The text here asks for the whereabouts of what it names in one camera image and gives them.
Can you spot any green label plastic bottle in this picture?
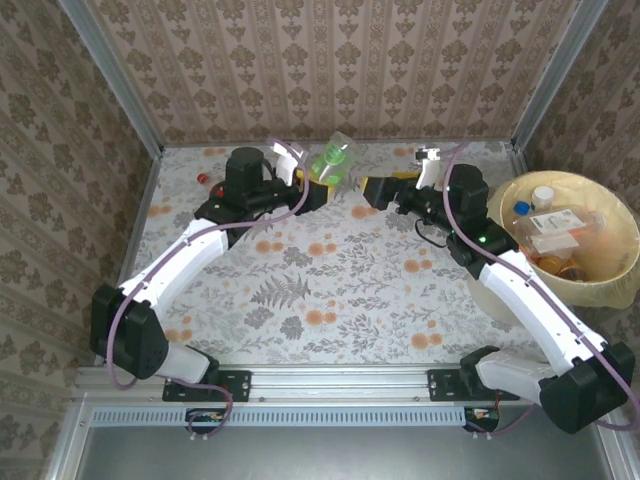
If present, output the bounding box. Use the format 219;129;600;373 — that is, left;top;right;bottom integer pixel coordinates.
308;131;358;187

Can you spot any square clear white-label bottle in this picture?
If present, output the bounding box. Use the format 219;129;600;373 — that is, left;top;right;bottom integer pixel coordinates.
514;207;609;261

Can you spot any cream round waste bin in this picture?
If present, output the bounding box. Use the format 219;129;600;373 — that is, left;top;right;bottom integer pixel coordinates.
469;169;640;331

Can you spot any translucent yellow bin liner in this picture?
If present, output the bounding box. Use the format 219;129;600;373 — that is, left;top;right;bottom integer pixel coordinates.
487;169;640;309

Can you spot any red label cola bottle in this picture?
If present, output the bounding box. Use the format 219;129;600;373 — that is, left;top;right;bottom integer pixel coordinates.
196;172;227;197

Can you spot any floral print tablecloth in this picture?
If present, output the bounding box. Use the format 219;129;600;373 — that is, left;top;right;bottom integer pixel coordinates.
107;141;561;366

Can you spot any grey metal panel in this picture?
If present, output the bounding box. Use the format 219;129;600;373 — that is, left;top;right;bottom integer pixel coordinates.
74;424;616;480

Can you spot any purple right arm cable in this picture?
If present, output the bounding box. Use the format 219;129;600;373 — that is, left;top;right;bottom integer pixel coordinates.
442;142;640;432

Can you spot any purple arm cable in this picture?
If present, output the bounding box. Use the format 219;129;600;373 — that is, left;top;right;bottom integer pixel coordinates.
107;138;311;437
442;142;640;432

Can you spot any aluminium table side rail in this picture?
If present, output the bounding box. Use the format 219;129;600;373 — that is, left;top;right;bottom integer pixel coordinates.
508;142;532;176
119;149;164;289

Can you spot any aluminium frame post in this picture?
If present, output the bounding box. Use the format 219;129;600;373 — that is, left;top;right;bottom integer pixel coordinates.
510;0;609;154
58;0;166;155

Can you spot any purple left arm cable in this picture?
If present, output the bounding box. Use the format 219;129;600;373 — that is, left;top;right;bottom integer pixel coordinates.
107;138;311;437

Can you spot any grey slotted cable duct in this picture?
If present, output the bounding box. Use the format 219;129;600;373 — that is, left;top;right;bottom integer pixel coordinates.
91;405;469;428

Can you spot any black connector with wires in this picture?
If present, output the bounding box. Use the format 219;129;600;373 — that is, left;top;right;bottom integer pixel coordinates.
463;405;501;434
185;407;225;435

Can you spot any aluminium lower frame bar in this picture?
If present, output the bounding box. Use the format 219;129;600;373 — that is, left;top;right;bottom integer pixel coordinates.
47;394;91;480

